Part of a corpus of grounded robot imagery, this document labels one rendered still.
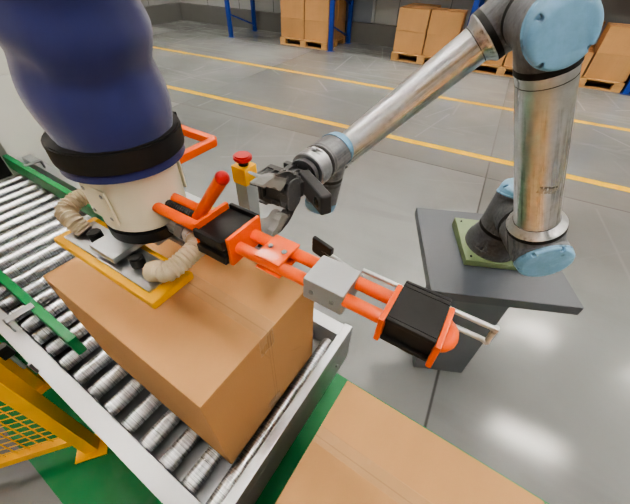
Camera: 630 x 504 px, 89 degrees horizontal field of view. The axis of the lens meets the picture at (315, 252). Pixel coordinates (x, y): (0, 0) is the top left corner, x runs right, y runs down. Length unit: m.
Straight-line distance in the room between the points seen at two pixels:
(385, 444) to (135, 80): 1.05
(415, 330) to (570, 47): 0.57
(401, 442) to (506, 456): 0.82
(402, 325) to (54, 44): 0.57
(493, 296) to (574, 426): 0.99
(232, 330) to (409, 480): 0.64
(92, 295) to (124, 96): 0.54
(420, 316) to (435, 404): 1.38
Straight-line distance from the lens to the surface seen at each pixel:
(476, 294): 1.23
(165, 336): 0.82
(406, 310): 0.46
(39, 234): 2.10
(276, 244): 0.54
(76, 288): 1.02
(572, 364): 2.30
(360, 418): 1.12
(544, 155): 0.91
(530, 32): 0.77
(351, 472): 1.08
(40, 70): 0.62
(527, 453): 1.91
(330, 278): 0.49
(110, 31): 0.59
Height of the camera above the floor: 1.59
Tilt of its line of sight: 43 degrees down
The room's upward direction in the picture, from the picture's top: 2 degrees clockwise
